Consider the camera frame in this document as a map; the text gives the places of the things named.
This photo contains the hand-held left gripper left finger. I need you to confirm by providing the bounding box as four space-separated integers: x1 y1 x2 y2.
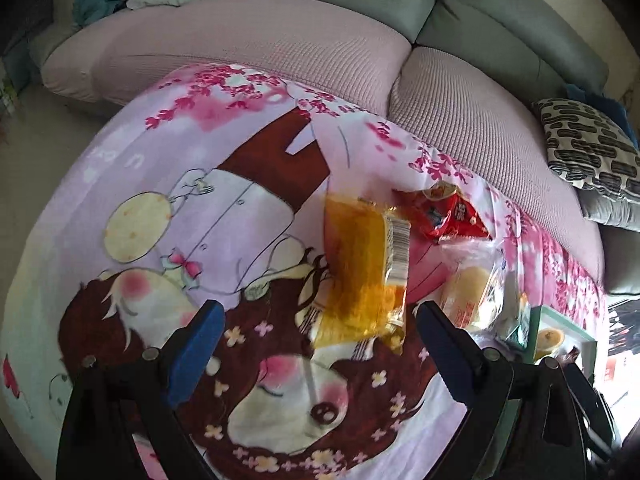
56 300 226 480

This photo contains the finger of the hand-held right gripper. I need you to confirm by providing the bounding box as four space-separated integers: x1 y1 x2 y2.
562 362 621 461

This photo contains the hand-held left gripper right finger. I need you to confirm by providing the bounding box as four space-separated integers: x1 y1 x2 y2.
415 301 586 480

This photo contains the white tray green rim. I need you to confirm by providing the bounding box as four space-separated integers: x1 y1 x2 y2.
525 305 598 386

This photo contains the yellow snack packet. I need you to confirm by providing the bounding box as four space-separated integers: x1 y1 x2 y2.
312 192 413 356

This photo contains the clear bread packet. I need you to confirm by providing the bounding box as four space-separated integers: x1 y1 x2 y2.
437 240 506 333

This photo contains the silver green snack packet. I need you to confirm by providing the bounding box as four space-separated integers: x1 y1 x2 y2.
495 280 533 351

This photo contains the pudding cup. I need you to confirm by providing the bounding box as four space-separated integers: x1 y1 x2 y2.
534 327 566 361

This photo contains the small red snack packet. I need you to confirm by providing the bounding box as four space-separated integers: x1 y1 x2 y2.
392 182 493 246

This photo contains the printed cartoon blanket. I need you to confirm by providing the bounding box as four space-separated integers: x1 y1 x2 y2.
0 62 608 480

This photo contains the grey cushion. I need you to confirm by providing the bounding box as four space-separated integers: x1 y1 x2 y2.
580 190 640 233

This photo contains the black white patterned pillow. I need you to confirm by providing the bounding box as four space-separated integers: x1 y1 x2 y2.
532 99 640 203

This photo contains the blue blanket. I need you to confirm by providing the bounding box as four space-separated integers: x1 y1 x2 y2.
565 82 640 146

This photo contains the pink sofa cover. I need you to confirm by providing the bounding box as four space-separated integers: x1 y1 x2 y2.
40 0 606 281

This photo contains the blue cloth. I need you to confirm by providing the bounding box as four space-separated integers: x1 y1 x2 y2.
72 0 126 28

